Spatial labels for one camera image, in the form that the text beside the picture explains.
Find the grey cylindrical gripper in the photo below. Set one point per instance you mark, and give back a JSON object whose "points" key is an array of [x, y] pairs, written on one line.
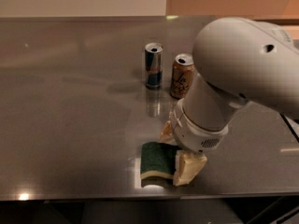
{"points": [[195, 137]]}

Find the orange La Croix can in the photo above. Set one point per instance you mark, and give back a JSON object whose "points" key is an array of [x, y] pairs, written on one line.
{"points": [[182, 74]]}

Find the green and yellow sponge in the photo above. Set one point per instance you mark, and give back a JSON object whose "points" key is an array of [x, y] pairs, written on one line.
{"points": [[158, 160]]}

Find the adjacent grey table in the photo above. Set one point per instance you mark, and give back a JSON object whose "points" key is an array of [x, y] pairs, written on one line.
{"points": [[293, 127]]}

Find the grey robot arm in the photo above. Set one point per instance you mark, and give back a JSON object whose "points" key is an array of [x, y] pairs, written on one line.
{"points": [[238, 62]]}

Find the blue silver redbull can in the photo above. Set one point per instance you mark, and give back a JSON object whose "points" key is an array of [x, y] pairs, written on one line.
{"points": [[154, 65]]}

